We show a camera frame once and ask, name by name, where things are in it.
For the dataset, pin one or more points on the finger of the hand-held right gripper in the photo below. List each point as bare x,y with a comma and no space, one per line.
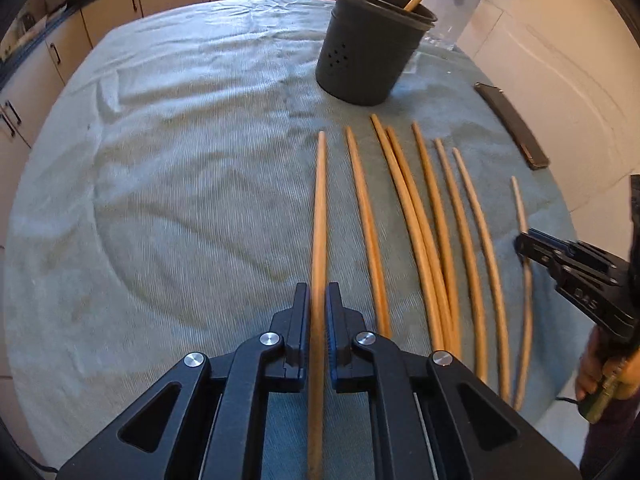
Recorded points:
550,244
537,257

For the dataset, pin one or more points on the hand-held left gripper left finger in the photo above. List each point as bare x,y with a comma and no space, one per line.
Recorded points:
301,330

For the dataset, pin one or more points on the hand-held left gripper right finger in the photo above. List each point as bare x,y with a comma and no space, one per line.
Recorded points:
337,340

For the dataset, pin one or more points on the dark grey utensil holder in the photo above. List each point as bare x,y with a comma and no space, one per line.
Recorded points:
365,55

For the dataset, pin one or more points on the person's right hand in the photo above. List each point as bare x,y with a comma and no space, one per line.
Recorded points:
590,365

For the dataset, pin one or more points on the black smartphone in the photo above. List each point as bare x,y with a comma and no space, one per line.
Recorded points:
510,122

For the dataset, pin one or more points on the person's dark clothing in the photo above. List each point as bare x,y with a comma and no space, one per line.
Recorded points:
615,435

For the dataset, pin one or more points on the grey-green tablecloth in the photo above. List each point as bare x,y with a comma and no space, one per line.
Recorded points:
175,185

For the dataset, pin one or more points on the clear glass pitcher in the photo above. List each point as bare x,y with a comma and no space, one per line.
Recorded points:
457,15

